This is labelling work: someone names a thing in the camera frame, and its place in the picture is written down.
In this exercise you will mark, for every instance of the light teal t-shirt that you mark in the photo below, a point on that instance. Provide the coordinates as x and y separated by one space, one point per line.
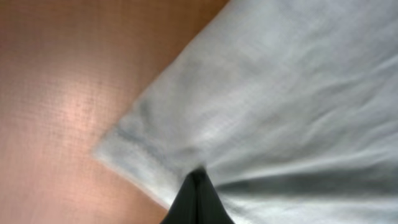
290 106

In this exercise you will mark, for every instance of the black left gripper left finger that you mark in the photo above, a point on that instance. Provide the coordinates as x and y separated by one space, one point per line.
184 208

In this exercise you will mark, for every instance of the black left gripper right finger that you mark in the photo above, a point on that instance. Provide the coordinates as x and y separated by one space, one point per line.
210 210

